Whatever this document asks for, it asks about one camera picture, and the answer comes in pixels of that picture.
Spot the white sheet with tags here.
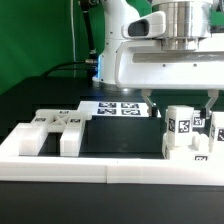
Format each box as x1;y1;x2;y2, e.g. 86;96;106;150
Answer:
77;101;162;118

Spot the white chair back part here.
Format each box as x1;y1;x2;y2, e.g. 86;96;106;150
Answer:
18;109;92;157

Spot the black cable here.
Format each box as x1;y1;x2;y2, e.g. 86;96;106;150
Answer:
40;0;101;78

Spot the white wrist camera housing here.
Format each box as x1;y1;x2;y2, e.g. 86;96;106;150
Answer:
121;11;166;39

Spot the white cable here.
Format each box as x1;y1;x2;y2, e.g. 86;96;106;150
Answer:
69;0;78;78

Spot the white tagged cube right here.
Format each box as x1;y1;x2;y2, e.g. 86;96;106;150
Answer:
193;111;205;128

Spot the white U-shaped obstacle frame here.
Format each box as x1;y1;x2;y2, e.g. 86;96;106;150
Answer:
0;123;224;186

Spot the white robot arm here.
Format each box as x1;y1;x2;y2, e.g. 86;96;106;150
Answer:
80;0;224;118

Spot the white chair seat part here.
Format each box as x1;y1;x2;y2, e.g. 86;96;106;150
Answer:
162;132;224;161

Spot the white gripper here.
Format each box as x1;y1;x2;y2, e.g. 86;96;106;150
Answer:
115;39;224;119

